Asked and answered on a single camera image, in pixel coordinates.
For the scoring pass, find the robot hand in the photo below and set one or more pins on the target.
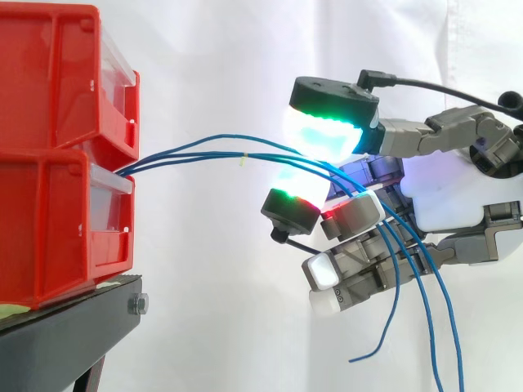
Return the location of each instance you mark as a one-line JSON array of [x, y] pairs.
[[441, 196]]

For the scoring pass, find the red plastic bin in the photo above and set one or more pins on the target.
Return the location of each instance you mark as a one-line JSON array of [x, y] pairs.
[[45, 77], [45, 228]]

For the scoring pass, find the black stand with green tape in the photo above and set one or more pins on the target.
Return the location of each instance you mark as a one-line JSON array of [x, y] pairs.
[[61, 343]]

